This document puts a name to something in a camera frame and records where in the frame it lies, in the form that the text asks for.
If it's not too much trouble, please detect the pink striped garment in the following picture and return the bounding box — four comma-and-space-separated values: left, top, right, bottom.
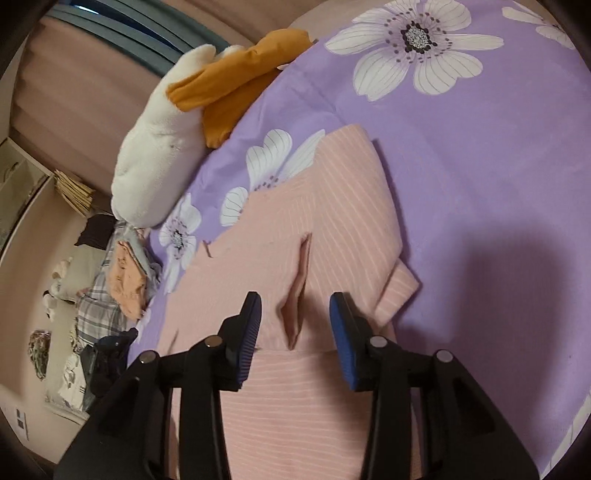
158, 125, 419, 479

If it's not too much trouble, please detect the white patterned garment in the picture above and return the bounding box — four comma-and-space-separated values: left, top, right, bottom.
45, 353, 86, 413

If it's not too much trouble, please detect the dark navy garment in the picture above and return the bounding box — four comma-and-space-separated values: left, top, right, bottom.
80, 328, 138, 413

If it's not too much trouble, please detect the plaid shirt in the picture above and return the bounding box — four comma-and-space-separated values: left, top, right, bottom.
75, 222, 135, 350

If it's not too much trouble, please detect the orange folded garment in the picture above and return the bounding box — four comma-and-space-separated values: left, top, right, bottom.
107, 241, 147, 321

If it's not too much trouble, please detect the grey folded garment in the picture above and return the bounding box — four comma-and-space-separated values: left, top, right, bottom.
117, 222, 161, 308

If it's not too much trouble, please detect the dark brown garment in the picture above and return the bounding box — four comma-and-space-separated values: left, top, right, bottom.
75, 213, 116, 250

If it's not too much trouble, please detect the stack of books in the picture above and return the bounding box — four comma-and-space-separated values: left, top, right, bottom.
54, 170, 94, 217

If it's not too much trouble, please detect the white plush duck toy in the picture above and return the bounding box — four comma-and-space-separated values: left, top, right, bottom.
111, 28, 312, 228

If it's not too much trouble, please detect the purple floral bed sheet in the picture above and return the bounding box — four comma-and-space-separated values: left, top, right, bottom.
137, 1, 590, 475

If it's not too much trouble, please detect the beige curtain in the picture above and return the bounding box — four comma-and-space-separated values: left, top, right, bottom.
8, 0, 325, 186

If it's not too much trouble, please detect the blue window blind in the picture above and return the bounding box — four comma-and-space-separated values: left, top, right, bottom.
47, 0, 229, 77

